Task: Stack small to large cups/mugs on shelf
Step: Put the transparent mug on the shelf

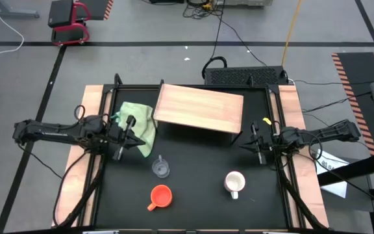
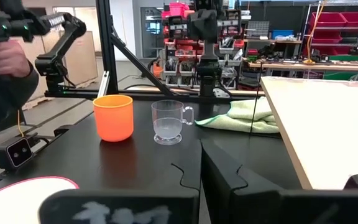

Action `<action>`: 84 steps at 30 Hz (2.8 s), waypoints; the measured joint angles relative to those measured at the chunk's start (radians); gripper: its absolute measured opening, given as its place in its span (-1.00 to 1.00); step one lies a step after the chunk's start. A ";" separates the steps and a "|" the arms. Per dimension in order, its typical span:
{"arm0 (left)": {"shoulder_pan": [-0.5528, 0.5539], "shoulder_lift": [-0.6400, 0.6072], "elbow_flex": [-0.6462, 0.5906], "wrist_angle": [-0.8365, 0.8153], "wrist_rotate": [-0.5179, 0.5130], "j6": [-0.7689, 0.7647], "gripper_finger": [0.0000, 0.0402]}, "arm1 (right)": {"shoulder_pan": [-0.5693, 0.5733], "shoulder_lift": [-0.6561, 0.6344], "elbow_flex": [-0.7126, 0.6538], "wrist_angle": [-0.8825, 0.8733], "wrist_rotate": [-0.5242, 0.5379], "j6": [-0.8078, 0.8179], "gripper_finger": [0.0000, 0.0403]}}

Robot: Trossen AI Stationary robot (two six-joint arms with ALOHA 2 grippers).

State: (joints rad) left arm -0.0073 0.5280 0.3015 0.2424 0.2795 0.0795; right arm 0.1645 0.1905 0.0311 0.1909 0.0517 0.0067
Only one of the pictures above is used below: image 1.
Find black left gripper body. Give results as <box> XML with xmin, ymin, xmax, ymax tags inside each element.
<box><xmin>108</xmin><ymin>115</ymin><xmax>136</xmax><ymax>161</ymax></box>

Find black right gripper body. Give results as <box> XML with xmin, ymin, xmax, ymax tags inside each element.
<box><xmin>251</xmin><ymin>121</ymin><xmax>279</xmax><ymax>166</ymax></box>

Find clear glass cup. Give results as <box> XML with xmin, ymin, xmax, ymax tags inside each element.
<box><xmin>151</xmin><ymin>154</ymin><xmax>171</xmax><ymax>179</ymax></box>

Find white ceramic mug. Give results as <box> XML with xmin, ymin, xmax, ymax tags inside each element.
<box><xmin>223</xmin><ymin>170</ymin><xmax>247</xmax><ymax>200</ymax></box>

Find orange plastic cup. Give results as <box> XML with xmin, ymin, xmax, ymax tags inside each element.
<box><xmin>147</xmin><ymin>184</ymin><xmax>173</xmax><ymax>212</ymax></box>

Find light wooden shelf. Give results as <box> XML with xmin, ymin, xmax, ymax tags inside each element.
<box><xmin>152</xmin><ymin>83</ymin><xmax>245</xmax><ymax>146</ymax></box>

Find light green cloth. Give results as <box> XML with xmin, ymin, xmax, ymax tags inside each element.
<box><xmin>111</xmin><ymin>101</ymin><xmax>158</xmax><ymax>159</ymax></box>

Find light wooden table board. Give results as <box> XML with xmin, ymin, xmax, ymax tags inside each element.
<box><xmin>270</xmin><ymin>84</ymin><xmax>330</xmax><ymax>228</ymax></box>
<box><xmin>51</xmin><ymin>84</ymin><xmax>114</xmax><ymax>228</ymax></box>

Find black perforated computer case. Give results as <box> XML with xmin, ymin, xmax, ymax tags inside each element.
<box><xmin>204</xmin><ymin>66</ymin><xmax>288</xmax><ymax>86</ymax></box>

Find white paper sheet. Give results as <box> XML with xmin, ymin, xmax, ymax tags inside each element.
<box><xmin>315</xmin><ymin>148</ymin><xmax>350</xmax><ymax>198</ymax></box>

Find black metal beam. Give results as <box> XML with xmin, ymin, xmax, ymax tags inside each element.
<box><xmin>316</xmin><ymin>151</ymin><xmax>374</xmax><ymax>187</ymax></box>

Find large black hazard-striped mat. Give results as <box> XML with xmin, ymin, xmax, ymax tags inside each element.
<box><xmin>331</xmin><ymin>51</ymin><xmax>374</xmax><ymax>157</ymax></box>

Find red black stool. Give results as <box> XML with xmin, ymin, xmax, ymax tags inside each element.
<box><xmin>47</xmin><ymin>0</ymin><xmax>92</xmax><ymax>46</ymax></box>

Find small black hazard-striped panel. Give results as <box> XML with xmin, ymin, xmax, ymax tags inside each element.
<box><xmin>84</xmin><ymin>0</ymin><xmax>114</xmax><ymax>21</ymax></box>

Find grey metal stand foot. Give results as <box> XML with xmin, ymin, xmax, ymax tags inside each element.
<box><xmin>0</xmin><ymin>0</ymin><xmax>40</xmax><ymax>19</ymax></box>

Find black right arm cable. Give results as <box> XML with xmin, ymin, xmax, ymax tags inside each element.
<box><xmin>307</xmin><ymin>129</ymin><xmax>323</xmax><ymax>161</ymax></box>

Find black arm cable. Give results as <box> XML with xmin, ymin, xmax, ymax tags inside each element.
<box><xmin>73</xmin><ymin>104</ymin><xmax>87</xmax><ymax>123</ymax></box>
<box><xmin>307</xmin><ymin>129</ymin><xmax>323</xmax><ymax>161</ymax></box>

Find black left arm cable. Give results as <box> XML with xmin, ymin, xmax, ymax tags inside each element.
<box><xmin>73</xmin><ymin>104</ymin><xmax>87</xmax><ymax>123</ymax></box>

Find black aluminium table frame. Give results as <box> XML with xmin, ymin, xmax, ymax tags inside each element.
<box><xmin>76</xmin><ymin>73</ymin><xmax>306</xmax><ymax>230</ymax></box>

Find black sleeved cable bundle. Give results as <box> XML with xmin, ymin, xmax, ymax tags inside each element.
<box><xmin>53</xmin><ymin>152</ymin><xmax>106</xmax><ymax>228</ymax></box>
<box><xmin>275</xmin><ymin>155</ymin><xmax>327</xmax><ymax>230</ymax></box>

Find thin black floor cable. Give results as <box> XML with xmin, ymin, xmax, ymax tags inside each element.
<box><xmin>301</xmin><ymin>92</ymin><xmax>373</xmax><ymax>114</ymax></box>
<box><xmin>210</xmin><ymin>9</ymin><xmax>224</xmax><ymax>60</ymax></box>
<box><xmin>221</xmin><ymin>18</ymin><xmax>268</xmax><ymax>68</ymax></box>
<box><xmin>289</xmin><ymin>76</ymin><xmax>374</xmax><ymax>86</ymax></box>

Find thick black looped cable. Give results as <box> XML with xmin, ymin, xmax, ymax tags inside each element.
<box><xmin>201</xmin><ymin>55</ymin><xmax>229</xmax><ymax>79</ymax></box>

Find yellow floor cable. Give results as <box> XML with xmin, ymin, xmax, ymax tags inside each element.
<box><xmin>281</xmin><ymin>0</ymin><xmax>302</xmax><ymax>66</ymax></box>

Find white floor cable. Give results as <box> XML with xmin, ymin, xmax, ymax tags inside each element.
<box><xmin>0</xmin><ymin>0</ymin><xmax>25</xmax><ymax>55</ymax></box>

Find tangled black cables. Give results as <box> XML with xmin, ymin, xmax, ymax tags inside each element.
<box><xmin>182</xmin><ymin>0</ymin><xmax>223</xmax><ymax>19</ymax></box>

